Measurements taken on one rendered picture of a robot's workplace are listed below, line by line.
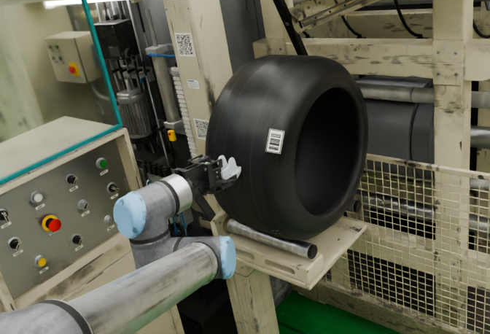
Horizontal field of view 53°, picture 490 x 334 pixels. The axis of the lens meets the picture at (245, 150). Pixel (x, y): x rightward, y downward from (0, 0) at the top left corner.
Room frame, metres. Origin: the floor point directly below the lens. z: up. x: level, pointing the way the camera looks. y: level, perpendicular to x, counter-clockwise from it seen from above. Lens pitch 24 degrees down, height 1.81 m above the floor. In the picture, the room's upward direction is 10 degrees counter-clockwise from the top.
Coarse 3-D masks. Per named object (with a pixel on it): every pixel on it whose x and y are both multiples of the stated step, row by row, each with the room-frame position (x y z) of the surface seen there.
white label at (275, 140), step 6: (270, 132) 1.18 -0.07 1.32; (276, 132) 1.17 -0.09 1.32; (282, 132) 1.17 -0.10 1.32; (270, 138) 1.17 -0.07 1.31; (276, 138) 1.17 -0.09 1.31; (282, 138) 1.16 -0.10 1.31; (270, 144) 1.17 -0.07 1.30; (276, 144) 1.16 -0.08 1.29; (270, 150) 1.16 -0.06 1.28; (276, 150) 1.15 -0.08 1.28
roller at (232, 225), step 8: (232, 224) 1.43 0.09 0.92; (240, 224) 1.41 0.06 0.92; (232, 232) 1.43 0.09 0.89; (240, 232) 1.39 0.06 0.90; (248, 232) 1.37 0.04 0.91; (256, 232) 1.35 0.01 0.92; (264, 232) 1.34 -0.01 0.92; (256, 240) 1.35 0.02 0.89; (264, 240) 1.32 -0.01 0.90; (272, 240) 1.30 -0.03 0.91; (280, 240) 1.29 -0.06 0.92; (288, 240) 1.27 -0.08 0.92; (296, 240) 1.26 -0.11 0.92; (280, 248) 1.28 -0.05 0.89; (288, 248) 1.26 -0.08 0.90; (296, 248) 1.24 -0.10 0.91; (304, 248) 1.22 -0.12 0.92; (312, 248) 1.22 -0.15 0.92; (304, 256) 1.22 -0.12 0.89; (312, 256) 1.21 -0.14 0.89
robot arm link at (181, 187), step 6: (174, 174) 1.05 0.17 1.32; (168, 180) 1.02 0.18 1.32; (174, 180) 1.02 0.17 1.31; (180, 180) 1.02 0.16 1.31; (174, 186) 1.00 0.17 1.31; (180, 186) 1.01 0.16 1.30; (186, 186) 1.02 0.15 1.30; (180, 192) 1.00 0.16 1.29; (186, 192) 1.01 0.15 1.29; (180, 198) 0.99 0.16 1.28; (186, 198) 1.00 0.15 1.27; (180, 204) 0.99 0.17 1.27; (186, 204) 1.00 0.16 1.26; (180, 210) 0.99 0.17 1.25
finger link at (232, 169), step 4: (232, 160) 1.16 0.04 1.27; (228, 164) 1.15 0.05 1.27; (232, 164) 1.15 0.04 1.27; (228, 168) 1.14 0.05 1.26; (232, 168) 1.15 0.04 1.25; (236, 168) 1.16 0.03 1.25; (240, 168) 1.18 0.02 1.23; (224, 172) 1.13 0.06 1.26; (228, 172) 1.14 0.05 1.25; (232, 172) 1.15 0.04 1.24; (236, 172) 1.16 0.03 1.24; (240, 172) 1.17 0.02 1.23; (224, 176) 1.13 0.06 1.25; (228, 176) 1.13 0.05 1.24
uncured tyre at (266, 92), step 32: (256, 64) 1.42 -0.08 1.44; (288, 64) 1.35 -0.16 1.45; (320, 64) 1.36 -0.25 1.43; (224, 96) 1.35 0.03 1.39; (256, 96) 1.27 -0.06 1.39; (288, 96) 1.24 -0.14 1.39; (320, 96) 1.63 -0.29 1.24; (352, 96) 1.43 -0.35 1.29; (224, 128) 1.28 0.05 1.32; (256, 128) 1.20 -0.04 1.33; (288, 128) 1.19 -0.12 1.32; (320, 128) 1.64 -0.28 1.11; (352, 128) 1.55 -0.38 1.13; (256, 160) 1.17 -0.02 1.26; (288, 160) 1.17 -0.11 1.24; (320, 160) 1.59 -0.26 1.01; (352, 160) 1.51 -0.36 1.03; (224, 192) 1.25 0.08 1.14; (256, 192) 1.16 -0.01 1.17; (288, 192) 1.16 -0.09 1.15; (320, 192) 1.50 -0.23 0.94; (352, 192) 1.39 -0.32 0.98; (256, 224) 1.23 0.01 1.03; (288, 224) 1.17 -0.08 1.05; (320, 224) 1.25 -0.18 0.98
